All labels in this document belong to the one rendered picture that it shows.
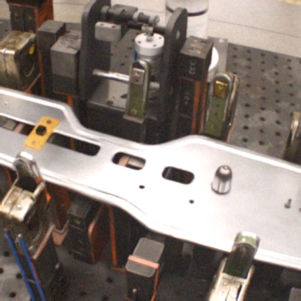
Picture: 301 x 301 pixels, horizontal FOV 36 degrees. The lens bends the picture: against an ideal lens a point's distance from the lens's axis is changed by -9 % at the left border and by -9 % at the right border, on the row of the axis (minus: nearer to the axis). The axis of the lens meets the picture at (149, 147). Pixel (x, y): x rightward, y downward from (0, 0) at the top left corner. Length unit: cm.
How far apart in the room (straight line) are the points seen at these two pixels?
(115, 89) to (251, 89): 60
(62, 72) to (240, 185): 43
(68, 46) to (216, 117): 33
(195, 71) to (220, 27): 228
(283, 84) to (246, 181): 79
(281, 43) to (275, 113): 174
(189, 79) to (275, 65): 78
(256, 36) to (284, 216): 244
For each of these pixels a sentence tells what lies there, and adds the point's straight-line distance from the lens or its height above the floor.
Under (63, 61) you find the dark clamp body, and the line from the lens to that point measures 101.
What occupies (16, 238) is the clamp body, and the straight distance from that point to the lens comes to 81.
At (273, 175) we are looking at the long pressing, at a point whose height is 100.
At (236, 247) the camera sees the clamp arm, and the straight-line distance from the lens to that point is 65.
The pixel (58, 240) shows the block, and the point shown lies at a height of 70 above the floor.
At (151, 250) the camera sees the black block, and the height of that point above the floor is 99.
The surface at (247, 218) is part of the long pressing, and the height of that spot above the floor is 100.
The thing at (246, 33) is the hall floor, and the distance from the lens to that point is 319.
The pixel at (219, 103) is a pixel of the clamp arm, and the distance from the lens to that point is 91.
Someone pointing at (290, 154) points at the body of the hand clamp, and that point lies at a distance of 94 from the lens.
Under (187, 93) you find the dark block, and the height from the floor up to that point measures 102.
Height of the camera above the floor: 164
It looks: 46 degrees down
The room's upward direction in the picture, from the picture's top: 3 degrees clockwise
